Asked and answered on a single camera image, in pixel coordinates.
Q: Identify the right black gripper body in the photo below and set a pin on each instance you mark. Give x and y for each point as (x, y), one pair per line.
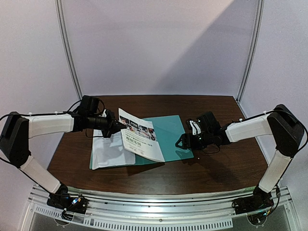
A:
(188, 141)

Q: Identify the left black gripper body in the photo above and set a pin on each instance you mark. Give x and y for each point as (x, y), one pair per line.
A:
(106, 125)

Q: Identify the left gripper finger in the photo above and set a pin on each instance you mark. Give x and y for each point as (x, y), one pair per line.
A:
(121, 125)
(118, 128)

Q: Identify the teal plastic folder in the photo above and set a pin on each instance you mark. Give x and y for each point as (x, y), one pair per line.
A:
(169, 129)

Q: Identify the colour printed brochure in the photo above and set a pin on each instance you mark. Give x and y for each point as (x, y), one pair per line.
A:
(139, 137)

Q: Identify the white text paper sheet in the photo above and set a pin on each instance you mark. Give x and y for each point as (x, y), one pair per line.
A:
(109, 152)

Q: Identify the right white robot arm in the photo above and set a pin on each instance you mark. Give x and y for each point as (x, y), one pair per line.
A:
(280, 124)

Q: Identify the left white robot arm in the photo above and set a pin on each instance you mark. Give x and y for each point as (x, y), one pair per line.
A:
(20, 129)

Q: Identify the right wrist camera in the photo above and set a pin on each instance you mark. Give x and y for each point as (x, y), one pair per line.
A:
(208, 123)

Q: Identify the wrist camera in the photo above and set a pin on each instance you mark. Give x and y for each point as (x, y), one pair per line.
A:
(208, 123)
(88, 106)

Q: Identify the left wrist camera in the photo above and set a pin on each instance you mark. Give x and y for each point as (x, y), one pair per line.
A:
(88, 106)

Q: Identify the aluminium front rail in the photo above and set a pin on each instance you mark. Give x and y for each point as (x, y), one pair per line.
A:
(202, 205)

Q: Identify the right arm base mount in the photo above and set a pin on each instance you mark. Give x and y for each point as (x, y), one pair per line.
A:
(258, 201)

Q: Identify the left aluminium corner post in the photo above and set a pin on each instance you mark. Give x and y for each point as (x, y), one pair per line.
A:
(67, 48)

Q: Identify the aluminium corner post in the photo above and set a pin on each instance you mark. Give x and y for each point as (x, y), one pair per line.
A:
(252, 49)
(67, 48)

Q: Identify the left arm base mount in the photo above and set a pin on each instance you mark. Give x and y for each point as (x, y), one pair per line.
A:
(75, 203)

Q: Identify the perforated metal cable tray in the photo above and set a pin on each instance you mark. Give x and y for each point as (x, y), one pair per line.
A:
(45, 219)

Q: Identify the right aluminium corner post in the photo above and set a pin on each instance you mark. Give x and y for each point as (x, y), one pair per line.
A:
(252, 49)

